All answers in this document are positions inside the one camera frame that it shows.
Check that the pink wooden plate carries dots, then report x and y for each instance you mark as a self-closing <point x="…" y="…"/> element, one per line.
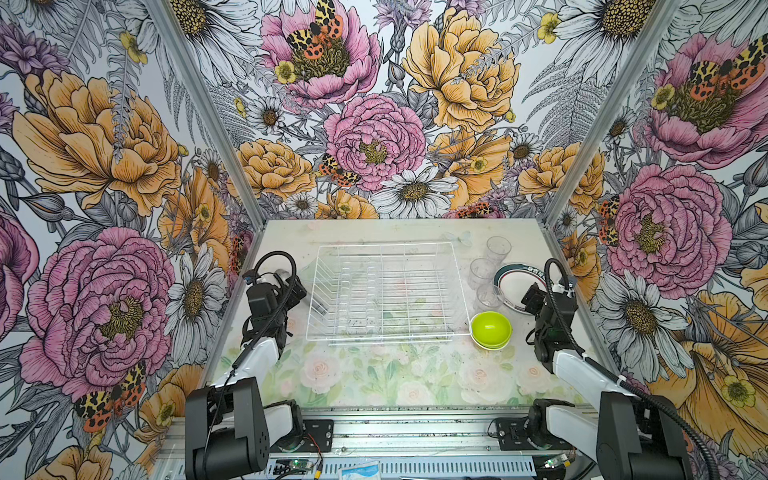
<point x="514" y="281"/>

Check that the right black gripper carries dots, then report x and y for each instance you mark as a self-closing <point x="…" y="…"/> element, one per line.
<point x="533" y="299"/>

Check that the clear glass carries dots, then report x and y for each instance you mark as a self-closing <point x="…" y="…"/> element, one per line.
<point x="497" y="249"/>
<point x="488" y="298"/>
<point x="481" y="272"/>

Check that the aluminium frame rail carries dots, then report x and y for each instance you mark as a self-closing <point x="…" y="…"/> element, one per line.
<point x="428" y="443"/>

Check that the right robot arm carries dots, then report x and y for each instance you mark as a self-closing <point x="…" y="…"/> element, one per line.
<point x="634" y="436"/>

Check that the white wire dish rack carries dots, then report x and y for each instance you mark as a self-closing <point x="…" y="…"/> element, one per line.
<point x="380" y="293"/>

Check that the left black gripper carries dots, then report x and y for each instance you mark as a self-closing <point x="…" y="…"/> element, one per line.
<point x="285" y="290"/>

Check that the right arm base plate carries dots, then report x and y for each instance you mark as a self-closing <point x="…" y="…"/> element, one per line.
<point x="512" y="433"/>

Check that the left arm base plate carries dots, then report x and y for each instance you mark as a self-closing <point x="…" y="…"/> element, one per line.
<point x="316" y="435"/>

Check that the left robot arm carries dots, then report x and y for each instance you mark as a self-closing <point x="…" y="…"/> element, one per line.
<point x="228" y="431"/>

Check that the lime green bowl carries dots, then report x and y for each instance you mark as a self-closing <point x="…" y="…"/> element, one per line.
<point x="491" y="330"/>

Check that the small circuit board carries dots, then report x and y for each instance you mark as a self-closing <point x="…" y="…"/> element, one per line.
<point x="287" y="467"/>

